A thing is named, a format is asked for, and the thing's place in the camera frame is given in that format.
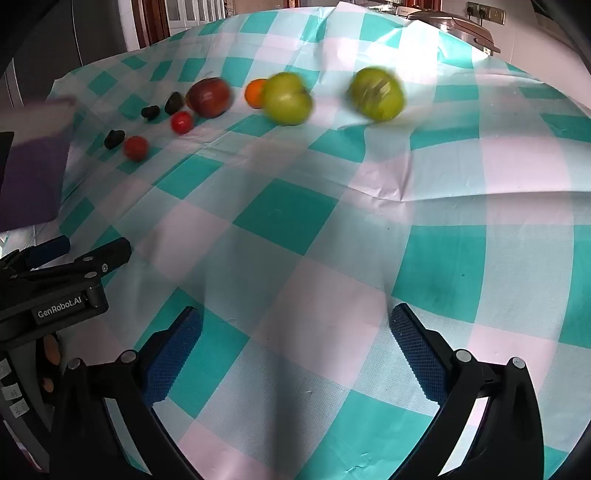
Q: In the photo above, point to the small dark wrinkled fruit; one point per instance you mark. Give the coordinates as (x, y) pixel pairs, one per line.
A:
(150, 112)
(114, 139)

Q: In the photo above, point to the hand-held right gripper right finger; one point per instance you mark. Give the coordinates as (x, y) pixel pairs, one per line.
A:
(418, 355)

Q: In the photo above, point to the grey refrigerator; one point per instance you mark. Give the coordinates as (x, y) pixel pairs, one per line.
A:
(64, 37)

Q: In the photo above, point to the red cherry tomato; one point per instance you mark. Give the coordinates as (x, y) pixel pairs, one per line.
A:
(135, 148)
(182, 122)

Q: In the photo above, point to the wall socket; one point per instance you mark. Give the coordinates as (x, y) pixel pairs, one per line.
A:
(485, 11)

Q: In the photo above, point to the red apple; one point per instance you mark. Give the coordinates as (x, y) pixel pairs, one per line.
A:
(208, 97)

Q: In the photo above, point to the small orange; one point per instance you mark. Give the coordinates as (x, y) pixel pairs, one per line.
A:
(254, 94)

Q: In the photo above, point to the purple cardboard box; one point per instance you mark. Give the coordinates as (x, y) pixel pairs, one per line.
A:
(30, 166)

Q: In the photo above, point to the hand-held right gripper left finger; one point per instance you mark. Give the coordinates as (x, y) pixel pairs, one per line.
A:
(178, 355)

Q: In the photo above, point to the brown wooden door frame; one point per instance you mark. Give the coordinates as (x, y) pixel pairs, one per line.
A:
(150, 21)

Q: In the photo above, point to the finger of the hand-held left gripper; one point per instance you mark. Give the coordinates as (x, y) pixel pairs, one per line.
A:
(107, 256)
(48, 248)

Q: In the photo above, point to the dark round fruit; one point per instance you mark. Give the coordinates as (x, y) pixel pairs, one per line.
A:
(174, 103)

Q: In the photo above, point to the white cabinet doors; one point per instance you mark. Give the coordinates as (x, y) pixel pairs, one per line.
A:
(217, 11)

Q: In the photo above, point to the teal white checkered tablecloth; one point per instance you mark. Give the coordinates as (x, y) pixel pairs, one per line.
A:
(295, 230)

